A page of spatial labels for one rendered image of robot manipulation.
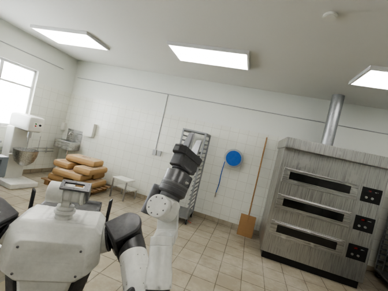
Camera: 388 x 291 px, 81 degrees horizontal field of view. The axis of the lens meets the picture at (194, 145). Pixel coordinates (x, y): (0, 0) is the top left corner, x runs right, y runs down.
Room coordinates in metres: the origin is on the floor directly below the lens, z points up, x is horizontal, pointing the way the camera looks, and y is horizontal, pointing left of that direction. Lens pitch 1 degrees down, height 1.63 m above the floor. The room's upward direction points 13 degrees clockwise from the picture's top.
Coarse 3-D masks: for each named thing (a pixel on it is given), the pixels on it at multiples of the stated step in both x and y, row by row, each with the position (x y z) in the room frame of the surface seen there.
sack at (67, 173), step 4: (56, 168) 4.78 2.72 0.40; (60, 168) 4.82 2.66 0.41; (52, 172) 4.78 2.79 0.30; (56, 172) 4.74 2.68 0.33; (60, 172) 4.73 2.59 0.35; (64, 172) 4.72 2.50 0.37; (68, 172) 4.71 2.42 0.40; (72, 172) 4.73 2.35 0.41; (64, 176) 4.72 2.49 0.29; (68, 176) 4.69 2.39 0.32; (72, 176) 4.67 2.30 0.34; (76, 176) 4.66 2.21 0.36; (80, 176) 4.67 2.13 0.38; (84, 176) 4.76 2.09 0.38; (88, 176) 4.89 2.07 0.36; (76, 180) 4.68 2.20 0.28; (80, 180) 4.68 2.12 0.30
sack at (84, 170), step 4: (76, 168) 4.71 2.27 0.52; (80, 168) 4.70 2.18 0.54; (84, 168) 4.71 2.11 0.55; (88, 168) 4.75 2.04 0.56; (92, 168) 4.84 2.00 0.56; (96, 168) 4.95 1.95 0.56; (100, 168) 5.07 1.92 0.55; (104, 168) 5.19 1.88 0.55; (76, 172) 4.72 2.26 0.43; (80, 172) 4.69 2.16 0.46; (84, 172) 4.67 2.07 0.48; (88, 172) 4.66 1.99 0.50; (92, 172) 4.74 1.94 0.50; (96, 172) 4.88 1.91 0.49; (100, 172) 5.05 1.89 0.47; (104, 172) 5.21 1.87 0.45
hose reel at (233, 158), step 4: (228, 152) 4.82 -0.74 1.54; (232, 152) 4.79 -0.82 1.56; (236, 152) 4.77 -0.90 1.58; (240, 152) 4.76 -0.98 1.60; (224, 156) 4.85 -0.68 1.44; (228, 156) 4.80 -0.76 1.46; (232, 156) 4.78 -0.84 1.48; (236, 156) 4.76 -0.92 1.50; (240, 156) 4.74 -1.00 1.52; (228, 160) 4.80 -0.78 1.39; (232, 160) 4.78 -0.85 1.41; (236, 160) 4.76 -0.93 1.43; (240, 160) 4.74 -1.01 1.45; (224, 164) 4.87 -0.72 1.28; (228, 164) 4.81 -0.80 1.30; (232, 164) 4.77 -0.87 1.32; (236, 164) 4.75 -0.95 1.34; (240, 164) 4.75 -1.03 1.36; (220, 176) 4.85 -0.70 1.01; (216, 192) 4.86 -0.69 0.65
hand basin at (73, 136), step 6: (84, 126) 5.74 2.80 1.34; (90, 126) 5.70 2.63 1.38; (72, 132) 5.94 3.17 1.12; (78, 132) 5.90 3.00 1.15; (84, 132) 5.73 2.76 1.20; (90, 132) 5.69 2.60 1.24; (66, 138) 5.97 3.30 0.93; (72, 138) 5.87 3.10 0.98; (78, 138) 5.89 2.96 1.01; (54, 144) 5.63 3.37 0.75; (60, 144) 5.59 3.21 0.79; (66, 144) 5.55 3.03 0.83; (72, 144) 5.62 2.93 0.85; (78, 144) 5.80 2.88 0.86; (66, 150) 5.79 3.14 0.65; (72, 150) 5.66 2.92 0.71; (78, 150) 5.85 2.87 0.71
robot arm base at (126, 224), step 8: (120, 216) 0.81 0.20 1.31; (128, 216) 0.81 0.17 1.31; (136, 216) 0.81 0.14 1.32; (112, 224) 0.78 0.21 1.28; (120, 224) 0.78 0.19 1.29; (128, 224) 0.78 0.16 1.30; (136, 224) 0.78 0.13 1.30; (112, 232) 0.75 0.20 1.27; (120, 232) 0.75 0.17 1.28; (128, 232) 0.75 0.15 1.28; (136, 232) 0.77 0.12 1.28; (112, 240) 0.74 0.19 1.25; (120, 240) 0.73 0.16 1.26; (112, 248) 0.78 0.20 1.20; (120, 248) 0.75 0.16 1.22
